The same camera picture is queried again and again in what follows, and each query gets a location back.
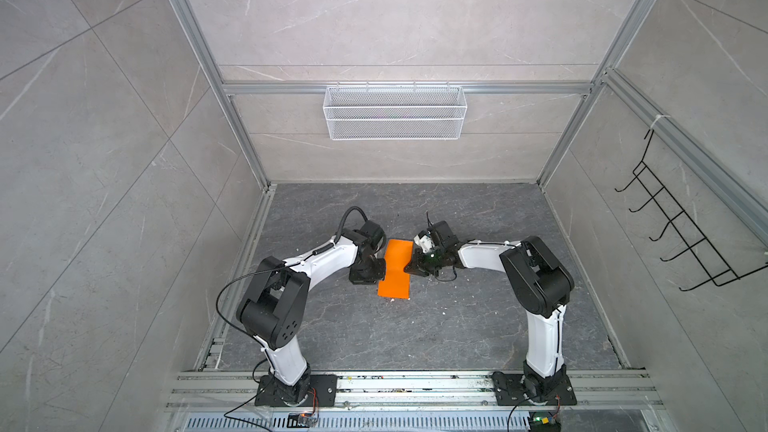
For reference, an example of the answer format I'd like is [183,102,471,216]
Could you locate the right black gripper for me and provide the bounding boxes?
[403,249,446,277]

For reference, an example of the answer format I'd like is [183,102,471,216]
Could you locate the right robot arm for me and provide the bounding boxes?
[404,235,575,403]

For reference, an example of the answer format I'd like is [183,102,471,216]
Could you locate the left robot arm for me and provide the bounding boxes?
[236,229,386,405]

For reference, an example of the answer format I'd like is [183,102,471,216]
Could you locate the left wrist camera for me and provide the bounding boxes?
[358,220,386,253]

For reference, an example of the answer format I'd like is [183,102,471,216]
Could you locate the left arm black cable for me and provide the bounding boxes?
[215,205,370,343]

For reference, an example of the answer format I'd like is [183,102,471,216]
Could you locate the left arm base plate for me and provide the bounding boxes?
[254,374,338,407]

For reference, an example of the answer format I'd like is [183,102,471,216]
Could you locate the white wire mesh basket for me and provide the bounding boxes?
[323,85,468,141]

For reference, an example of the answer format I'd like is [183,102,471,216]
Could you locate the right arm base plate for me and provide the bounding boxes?
[490,369,578,406]

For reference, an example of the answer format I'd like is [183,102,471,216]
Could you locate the aluminium mounting rail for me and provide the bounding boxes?
[165,370,663,411]

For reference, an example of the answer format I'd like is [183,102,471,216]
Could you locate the white vented cable duct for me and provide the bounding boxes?
[180,411,532,431]

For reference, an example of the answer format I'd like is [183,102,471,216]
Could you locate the white cable tie upper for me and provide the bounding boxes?
[649,114,671,132]

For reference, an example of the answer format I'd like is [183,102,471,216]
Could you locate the black wire hook rack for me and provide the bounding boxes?
[614,130,767,292]

